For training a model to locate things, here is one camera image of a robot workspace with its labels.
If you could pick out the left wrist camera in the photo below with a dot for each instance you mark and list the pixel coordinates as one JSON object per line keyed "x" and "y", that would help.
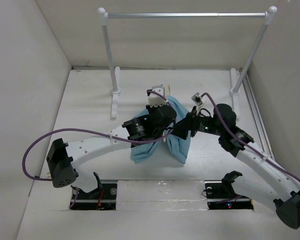
{"x": 156, "y": 97}

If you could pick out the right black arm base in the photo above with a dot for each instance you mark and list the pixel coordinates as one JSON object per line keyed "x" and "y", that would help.
{"x": 219, "y": 198}

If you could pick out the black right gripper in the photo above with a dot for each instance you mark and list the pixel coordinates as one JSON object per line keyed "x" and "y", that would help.
{"x": 181, "y": 127}

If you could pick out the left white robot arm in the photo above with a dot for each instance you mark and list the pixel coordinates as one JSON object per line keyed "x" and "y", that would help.
{"x": 64, "y": 160}

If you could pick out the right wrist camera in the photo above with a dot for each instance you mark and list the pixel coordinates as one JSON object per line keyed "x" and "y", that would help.
{"x": 197, "y": 99}

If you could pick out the light blue trousers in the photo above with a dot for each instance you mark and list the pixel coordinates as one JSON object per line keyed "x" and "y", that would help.
{"x": 177, "y": 146}

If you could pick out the white clothes rack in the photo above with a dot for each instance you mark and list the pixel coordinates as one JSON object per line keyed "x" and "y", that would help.
{"x": 183, "y": 40}

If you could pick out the cream plastic hanger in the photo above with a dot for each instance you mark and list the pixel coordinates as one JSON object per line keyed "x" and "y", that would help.
{"x": 167, "y": 91}

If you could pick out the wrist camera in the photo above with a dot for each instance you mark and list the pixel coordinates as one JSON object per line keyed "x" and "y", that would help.
{"x": 156, "y": 97}
{"x": 197, "y": 99}

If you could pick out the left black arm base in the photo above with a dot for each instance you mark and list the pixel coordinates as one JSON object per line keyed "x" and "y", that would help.
{"x": 97, "y": 200}

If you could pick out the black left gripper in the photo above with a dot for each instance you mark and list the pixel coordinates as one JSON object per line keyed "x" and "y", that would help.
{"x": 151, "y": 109}

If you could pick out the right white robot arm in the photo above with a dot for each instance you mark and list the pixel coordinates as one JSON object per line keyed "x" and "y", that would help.
{"x": 283, "y": 193}

